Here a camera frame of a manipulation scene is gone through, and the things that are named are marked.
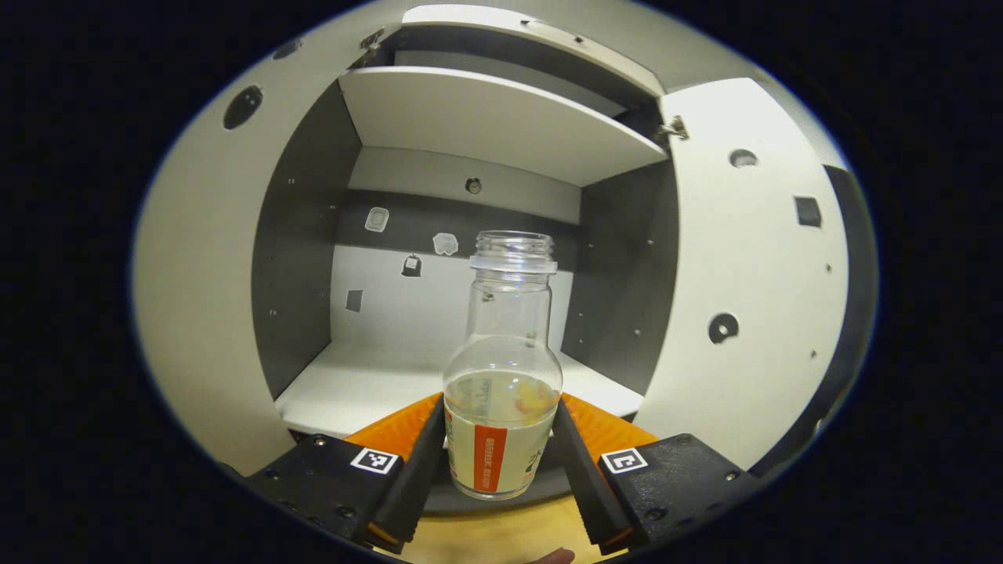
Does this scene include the grey cabinet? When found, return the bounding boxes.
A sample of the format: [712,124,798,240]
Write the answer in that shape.
[251,0,851,518]

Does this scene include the white cabinet shelf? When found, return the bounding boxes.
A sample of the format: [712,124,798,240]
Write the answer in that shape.
[274,338,645,439]
[339,65,668,187]

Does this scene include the clear glass bottle orange label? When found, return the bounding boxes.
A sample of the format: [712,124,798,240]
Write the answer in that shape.
[443,230,563,502]

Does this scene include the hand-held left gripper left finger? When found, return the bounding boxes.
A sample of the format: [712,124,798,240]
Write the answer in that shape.
[247,392,447,555]

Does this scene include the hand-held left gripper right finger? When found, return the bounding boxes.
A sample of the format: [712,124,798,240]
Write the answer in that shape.
[549,392,762,557]

